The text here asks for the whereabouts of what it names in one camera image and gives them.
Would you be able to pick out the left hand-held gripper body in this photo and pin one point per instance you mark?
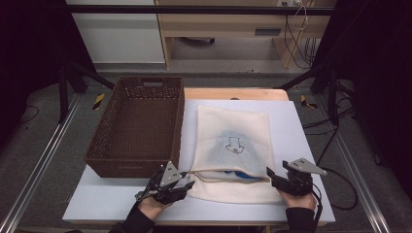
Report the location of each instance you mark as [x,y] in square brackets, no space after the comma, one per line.
[170,176]

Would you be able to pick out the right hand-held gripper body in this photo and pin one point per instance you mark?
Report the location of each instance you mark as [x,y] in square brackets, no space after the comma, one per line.
[304,166]

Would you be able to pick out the blue cloth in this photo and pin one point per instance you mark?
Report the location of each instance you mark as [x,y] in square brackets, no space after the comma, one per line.
[244,176]

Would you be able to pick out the brown woven basket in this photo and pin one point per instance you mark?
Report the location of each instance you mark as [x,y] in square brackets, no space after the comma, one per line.
[142,123]

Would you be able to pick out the person's left hand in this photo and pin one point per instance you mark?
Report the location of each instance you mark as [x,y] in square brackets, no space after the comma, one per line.
[152,207]

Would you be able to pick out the person's right hand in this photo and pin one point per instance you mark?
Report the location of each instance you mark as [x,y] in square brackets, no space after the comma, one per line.
[301,202]

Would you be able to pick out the pale grey table board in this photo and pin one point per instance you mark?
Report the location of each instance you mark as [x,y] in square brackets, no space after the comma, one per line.
[291,123]

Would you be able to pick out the yellow black tape strip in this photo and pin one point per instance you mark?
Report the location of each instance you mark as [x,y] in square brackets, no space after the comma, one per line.
[98,101]
[306,102]

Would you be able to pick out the black metal stand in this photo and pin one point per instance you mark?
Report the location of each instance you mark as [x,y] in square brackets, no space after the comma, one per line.
[63,90]
[332,93]

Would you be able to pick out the black curtain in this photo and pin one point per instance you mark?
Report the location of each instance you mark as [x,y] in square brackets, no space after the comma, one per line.
[29,48]
[379,81]

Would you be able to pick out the white cabinet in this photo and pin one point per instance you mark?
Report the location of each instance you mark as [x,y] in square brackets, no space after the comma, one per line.
[120,39]

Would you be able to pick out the wooden desk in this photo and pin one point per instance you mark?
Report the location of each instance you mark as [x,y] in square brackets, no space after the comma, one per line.
[223,24]

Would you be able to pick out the black metal crossbar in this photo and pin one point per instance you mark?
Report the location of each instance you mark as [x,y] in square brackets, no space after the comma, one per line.
[194,9]

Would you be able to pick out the aluminium floor rail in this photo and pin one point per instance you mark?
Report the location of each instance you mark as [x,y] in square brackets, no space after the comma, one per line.
[359,181]
[42,158]

